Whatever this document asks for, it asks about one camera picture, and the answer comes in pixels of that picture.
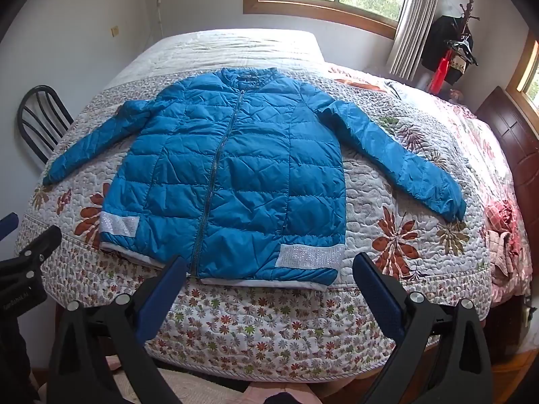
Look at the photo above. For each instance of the person's pink garment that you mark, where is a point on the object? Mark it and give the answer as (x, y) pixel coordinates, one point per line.
(210, 389)

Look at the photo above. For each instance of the blue puffer jacket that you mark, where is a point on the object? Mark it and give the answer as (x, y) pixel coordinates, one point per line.
(236, 168)

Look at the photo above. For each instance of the yellow wall sticker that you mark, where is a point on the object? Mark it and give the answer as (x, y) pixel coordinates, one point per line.
(114, 31)

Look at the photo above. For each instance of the grey striped curtain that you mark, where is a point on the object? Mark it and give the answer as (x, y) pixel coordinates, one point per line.
(412, 25)

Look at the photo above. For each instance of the small wooden framed window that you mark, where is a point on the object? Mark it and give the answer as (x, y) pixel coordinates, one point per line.
(531, 75)

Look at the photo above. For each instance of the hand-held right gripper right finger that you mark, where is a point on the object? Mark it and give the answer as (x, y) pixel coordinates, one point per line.
(379, 294)

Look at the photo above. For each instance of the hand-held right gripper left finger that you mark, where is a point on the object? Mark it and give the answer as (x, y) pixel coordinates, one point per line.
(162, 298)

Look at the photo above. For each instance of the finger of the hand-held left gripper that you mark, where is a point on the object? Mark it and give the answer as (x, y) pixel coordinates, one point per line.
(7, 225)
(42, 240)

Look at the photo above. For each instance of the clothes hanger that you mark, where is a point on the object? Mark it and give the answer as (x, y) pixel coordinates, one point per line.
(463, 48)

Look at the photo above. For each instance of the pink floral bedsheet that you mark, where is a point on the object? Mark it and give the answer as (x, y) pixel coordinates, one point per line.
(476, 143)

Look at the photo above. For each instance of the black metal chair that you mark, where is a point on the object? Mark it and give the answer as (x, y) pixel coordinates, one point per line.
(40, 118)

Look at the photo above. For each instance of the floral quilt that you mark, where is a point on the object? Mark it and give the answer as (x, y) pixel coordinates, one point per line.
(370, 219)

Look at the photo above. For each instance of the wooden coat rack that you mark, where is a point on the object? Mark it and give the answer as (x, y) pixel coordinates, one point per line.
(466, 12)

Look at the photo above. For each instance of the crumpled pink cloth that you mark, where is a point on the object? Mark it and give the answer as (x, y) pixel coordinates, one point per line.
(505, 244)

